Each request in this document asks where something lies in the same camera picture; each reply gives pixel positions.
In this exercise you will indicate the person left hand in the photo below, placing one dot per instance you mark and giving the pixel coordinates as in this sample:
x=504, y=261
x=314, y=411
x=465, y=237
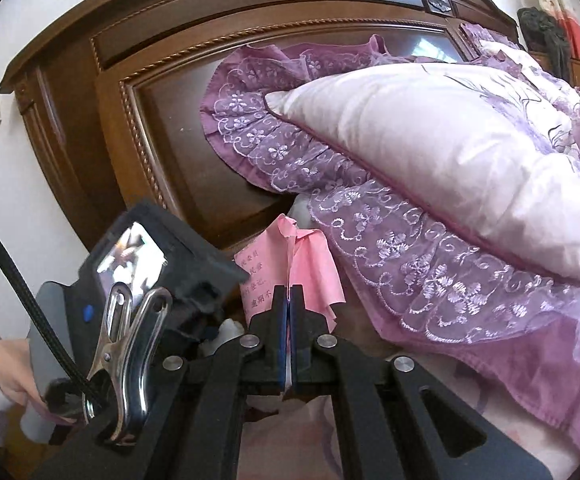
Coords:
x=17, y=381

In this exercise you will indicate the purple lace pillow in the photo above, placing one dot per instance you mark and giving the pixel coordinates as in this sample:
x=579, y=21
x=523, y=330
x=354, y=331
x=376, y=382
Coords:
x=451, y=194

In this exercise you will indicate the pink paper packet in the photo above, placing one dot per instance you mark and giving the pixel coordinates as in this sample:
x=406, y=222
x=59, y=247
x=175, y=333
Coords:
x=287, y=255

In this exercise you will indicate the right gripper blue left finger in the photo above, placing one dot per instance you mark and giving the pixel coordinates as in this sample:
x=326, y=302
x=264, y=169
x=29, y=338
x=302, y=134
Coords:
x=266, y=363

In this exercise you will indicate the grey pillow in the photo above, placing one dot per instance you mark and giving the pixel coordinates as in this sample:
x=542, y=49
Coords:
x=301, y=213

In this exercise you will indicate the metal spring clamp right camera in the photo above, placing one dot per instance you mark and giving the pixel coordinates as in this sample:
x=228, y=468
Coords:
x=128, y=338

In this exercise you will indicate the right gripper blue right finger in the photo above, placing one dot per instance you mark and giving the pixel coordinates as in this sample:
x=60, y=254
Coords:
x=310, y=372

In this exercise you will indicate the wooden bed headboard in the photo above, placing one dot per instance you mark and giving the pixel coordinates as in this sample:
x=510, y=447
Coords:
x=127, y=100

